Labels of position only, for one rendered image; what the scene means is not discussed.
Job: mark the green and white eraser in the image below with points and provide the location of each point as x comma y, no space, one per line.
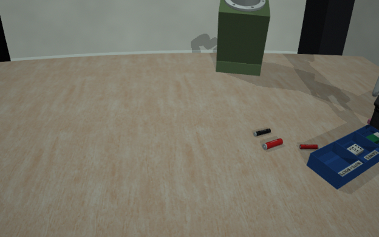
374,137

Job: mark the black battery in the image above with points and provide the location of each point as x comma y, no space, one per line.
265,131

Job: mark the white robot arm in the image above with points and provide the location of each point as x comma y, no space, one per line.
245,5

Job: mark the white domino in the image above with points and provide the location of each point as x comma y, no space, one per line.
356,149

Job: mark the blue compartment tray with labels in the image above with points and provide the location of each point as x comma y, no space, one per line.
337,165

